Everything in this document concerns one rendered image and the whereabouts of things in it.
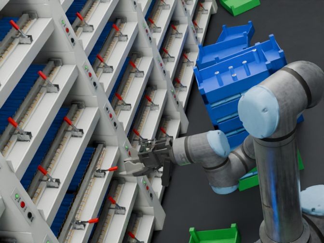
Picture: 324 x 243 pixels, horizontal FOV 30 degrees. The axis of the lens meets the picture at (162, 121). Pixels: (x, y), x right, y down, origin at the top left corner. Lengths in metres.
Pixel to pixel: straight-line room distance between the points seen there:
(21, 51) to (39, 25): 0.17
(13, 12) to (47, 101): 0.36
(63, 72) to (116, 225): 0.62
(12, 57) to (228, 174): 0.78
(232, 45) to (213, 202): 1.25
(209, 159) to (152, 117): 1.00
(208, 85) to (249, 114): 1.11
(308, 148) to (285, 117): 1.38
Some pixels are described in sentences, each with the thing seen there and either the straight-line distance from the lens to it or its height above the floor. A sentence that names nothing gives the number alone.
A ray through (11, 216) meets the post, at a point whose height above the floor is 0.81.
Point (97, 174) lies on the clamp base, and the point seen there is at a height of 0.51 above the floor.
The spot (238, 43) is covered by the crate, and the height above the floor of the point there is 0.10.
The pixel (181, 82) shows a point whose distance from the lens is 3.46.
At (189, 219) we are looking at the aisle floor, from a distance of 2.69.
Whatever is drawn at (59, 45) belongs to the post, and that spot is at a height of 0.97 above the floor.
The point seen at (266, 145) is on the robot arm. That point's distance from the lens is 1.52.
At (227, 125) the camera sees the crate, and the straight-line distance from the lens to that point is 2.51.
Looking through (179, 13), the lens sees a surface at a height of 0.37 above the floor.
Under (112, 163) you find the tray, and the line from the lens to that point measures 2.35.
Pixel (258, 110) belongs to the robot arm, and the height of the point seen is 0.96.
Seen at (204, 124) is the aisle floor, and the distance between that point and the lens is 3.23.
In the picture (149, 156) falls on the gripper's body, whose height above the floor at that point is 0.66.
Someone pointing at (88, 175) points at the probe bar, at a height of 0.53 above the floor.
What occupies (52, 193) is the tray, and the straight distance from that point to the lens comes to 1.99.
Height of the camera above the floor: 1.74
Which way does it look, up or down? 31 degrees down
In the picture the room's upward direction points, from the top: 24 degrees counter-clockwise
